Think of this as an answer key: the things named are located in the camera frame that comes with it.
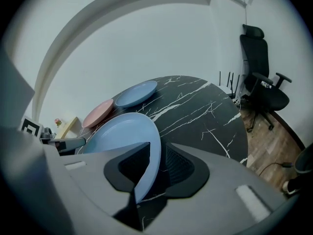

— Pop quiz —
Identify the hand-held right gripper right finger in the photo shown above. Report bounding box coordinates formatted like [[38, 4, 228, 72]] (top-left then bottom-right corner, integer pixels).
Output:
[[146, 142, 293, 235]]

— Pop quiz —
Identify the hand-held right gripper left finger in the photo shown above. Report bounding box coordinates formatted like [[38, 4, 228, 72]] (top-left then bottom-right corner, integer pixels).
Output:
[[44, 141, 151, 235]]

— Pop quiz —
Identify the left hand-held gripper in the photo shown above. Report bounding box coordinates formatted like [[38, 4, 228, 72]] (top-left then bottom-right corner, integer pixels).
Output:
[[18, 115, 86, 154]]

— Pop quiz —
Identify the big pink plate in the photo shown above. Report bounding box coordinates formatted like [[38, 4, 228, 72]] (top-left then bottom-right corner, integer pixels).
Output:
[[82, 98, 114, 129]]

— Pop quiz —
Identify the big blue plate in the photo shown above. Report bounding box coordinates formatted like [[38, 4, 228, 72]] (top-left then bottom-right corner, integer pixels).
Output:
[[82, 112, 162, 205], [114, 80, 157, 108]]

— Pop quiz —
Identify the curved wooden desk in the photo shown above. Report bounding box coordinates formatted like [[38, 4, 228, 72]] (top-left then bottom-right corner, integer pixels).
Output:
[[53, 116, 82, 140]]

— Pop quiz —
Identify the white router with black antennas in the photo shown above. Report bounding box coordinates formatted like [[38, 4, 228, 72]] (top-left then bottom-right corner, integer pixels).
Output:
[[218, 70, 242, 100]]

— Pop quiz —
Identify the black office chair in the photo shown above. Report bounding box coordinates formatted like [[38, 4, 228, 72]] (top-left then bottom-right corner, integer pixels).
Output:
[[239, 24, 293, 133]]

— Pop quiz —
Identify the black cable with adapter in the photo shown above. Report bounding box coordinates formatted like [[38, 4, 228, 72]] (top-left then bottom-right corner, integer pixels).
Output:
[[259, 162, 294, 178]]

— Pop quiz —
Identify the tangle of white cables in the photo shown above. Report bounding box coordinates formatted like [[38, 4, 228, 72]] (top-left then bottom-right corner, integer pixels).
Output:
[[233, 95, 246, 109]]

